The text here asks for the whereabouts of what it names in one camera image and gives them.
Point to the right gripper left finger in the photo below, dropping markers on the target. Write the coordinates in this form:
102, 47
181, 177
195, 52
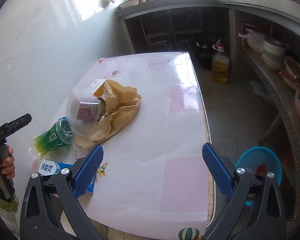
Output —
38, 219

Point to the concrete kitchen counter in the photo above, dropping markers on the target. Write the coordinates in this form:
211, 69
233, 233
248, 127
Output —
283, 12

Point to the stack of white bowls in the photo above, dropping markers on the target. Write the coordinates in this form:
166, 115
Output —
273, 54

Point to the orange small carton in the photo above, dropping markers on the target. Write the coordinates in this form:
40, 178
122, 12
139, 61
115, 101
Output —
97, 87

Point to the person's left hand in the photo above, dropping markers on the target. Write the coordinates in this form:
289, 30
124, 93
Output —
8, 167

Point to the white plastic bag on shelf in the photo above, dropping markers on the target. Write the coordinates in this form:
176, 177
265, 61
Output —
254, 39

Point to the blue plastic trash basket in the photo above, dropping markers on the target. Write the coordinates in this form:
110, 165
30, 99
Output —
260, 161

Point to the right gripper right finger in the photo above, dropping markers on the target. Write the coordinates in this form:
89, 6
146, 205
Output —
266, 219

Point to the stack of plates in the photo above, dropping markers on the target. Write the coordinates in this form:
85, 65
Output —
291, 73

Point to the red drink can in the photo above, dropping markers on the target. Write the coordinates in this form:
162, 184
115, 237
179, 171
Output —
92, 111

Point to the yellow cooking oil bottle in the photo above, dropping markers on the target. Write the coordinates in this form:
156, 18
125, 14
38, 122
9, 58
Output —
220, 64

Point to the brown paper bag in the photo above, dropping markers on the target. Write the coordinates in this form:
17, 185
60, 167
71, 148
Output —
122, 104

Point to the green plastic bottle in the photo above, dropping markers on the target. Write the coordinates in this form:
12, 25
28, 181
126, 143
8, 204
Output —
58, 136

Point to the pink patterned tablecloth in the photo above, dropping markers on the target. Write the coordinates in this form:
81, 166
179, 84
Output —
156, 182

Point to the blue toothpaste box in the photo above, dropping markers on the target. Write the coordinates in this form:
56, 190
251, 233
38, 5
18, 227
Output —
48, 167

